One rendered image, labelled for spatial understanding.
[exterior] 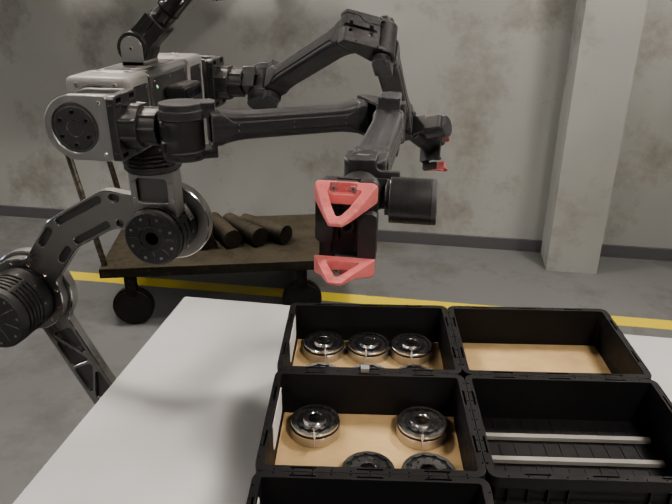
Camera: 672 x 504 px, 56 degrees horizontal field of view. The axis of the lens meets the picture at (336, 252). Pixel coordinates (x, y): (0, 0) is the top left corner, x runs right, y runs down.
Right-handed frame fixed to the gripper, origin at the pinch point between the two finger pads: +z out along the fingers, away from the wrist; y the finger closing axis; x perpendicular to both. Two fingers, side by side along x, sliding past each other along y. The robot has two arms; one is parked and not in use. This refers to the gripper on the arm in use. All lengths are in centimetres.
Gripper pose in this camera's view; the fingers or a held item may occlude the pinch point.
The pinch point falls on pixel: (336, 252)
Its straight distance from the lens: 63.4
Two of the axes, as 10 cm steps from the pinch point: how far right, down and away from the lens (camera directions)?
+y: -0.2, 9.2, 4.0
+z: -1.6, 3.9, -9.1
